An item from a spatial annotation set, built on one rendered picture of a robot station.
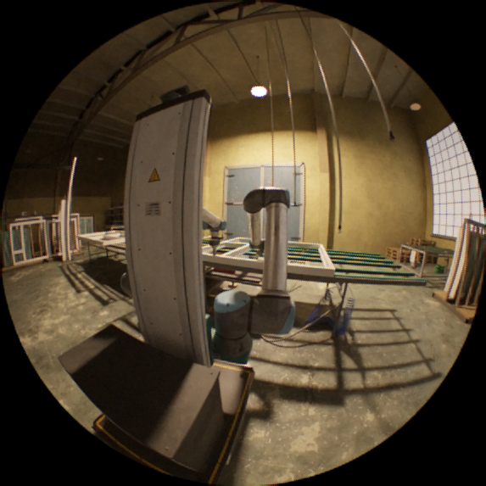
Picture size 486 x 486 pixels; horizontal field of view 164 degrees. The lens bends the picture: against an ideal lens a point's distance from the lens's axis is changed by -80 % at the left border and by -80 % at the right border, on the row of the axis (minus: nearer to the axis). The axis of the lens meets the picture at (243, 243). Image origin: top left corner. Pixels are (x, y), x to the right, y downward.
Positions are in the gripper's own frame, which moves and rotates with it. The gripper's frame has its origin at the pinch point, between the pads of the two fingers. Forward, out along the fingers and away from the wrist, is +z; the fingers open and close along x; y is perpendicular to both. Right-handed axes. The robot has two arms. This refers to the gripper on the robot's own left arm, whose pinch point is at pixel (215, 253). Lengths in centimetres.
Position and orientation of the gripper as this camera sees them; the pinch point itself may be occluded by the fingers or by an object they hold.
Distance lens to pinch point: 168.9
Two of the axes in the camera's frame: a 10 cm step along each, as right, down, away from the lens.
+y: -9.3, -0.8, 3.6
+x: -3.7, 1.3, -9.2
